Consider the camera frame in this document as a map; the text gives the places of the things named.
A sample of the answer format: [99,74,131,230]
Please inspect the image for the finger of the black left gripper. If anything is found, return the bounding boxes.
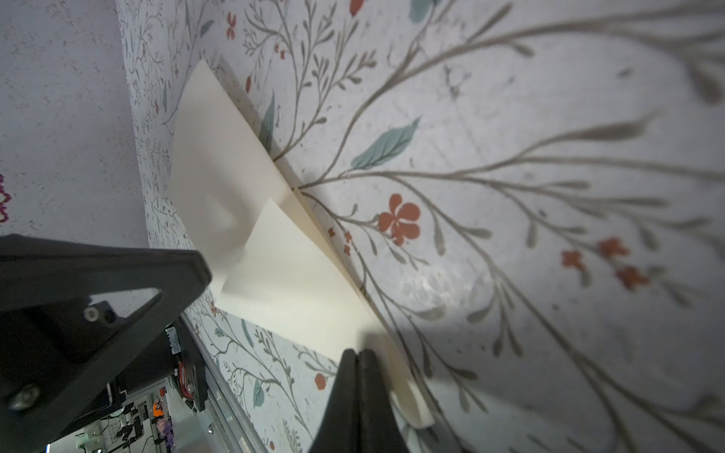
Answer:
[1,234,211,452]

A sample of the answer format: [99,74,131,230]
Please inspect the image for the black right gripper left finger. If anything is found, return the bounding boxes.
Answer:
[310,349,359,453]

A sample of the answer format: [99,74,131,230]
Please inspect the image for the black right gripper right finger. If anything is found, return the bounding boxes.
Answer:
[357,349,409,453]

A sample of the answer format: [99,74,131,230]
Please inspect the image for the cream square paper sheet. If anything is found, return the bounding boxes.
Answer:
[169,62,434,430]

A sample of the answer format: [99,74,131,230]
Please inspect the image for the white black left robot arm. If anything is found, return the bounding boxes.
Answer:
[1,234,211,452]

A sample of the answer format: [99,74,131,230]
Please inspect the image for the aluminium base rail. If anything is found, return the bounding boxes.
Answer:
[175,313,267,453]

